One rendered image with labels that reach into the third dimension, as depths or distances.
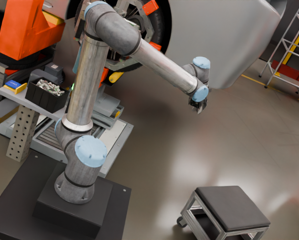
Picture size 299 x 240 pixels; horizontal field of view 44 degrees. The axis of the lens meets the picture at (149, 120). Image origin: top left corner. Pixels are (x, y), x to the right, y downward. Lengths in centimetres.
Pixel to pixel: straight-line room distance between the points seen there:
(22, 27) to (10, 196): 112
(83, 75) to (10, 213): 69
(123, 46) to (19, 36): 122
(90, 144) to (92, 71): 33
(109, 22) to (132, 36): 10
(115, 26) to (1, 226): 95
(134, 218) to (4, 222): 96
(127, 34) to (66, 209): 82
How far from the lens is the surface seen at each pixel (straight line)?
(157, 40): 275
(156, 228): 246
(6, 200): 183
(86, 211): 175
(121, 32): 142
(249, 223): 237
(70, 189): 174
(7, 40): 258
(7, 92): 232
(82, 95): 165
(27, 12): 247
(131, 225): 239
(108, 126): 299
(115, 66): 278
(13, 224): 174
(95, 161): 164
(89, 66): 158
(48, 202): 173
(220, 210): 230
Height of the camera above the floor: 157
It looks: 26 degrees down
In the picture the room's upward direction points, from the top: 25 degrees clockwise
